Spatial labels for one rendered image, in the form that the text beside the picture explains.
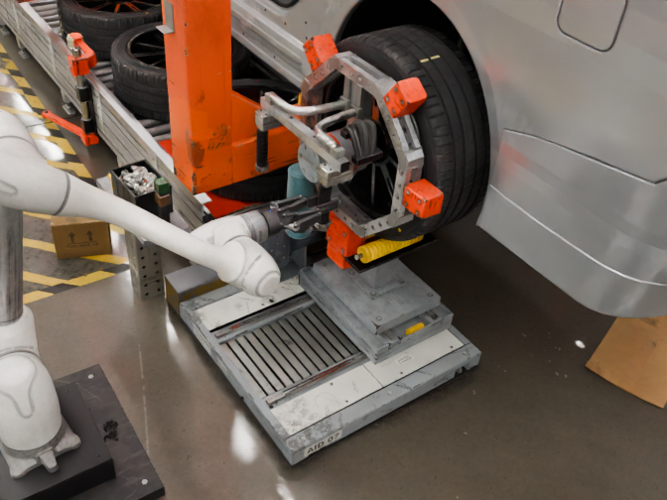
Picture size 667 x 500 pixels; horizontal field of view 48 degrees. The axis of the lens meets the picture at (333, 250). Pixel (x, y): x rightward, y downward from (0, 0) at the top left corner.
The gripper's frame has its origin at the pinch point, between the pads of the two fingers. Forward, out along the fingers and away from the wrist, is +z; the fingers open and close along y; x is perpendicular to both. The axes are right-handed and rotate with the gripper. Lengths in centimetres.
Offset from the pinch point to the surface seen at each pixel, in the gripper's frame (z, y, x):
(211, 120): -4, -60, -3
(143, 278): -28, -73, -72
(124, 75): 8, -168, -37
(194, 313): -19, -49, -75
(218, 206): 9, -81, -56
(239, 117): 8, -62, -6
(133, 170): -25, -79, -27
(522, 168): 40, 33, 18
